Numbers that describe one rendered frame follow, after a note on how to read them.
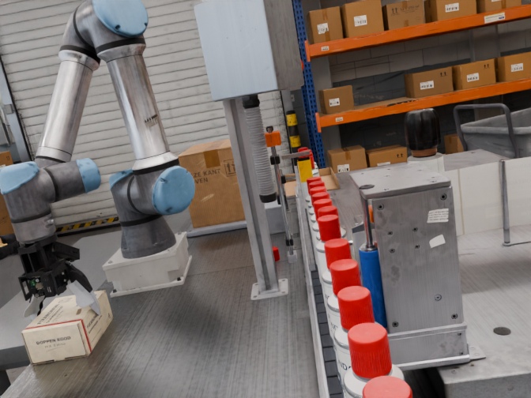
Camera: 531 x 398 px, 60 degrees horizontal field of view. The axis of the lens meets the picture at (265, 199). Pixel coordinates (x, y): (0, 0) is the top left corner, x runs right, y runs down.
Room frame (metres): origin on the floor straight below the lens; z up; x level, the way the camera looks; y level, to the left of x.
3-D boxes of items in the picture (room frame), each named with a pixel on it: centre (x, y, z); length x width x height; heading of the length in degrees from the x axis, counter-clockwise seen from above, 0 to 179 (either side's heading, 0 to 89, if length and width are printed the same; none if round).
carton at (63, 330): (0.95, 0.48, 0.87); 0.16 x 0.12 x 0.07; 177
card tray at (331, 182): (2.05, -0.20, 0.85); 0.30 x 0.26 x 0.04; 175
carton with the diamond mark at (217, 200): (1.76, 0.15, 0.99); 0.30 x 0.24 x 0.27; 176
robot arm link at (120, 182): (1.24, 0.34, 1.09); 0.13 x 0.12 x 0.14; 46
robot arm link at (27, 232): (0.93, 0.47, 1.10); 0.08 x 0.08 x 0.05
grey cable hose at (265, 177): (0.90, -0.01, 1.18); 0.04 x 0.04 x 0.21
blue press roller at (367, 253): (0.60, -0.13, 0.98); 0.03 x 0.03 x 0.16
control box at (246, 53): (0.96, -0.03, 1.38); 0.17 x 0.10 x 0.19; 51
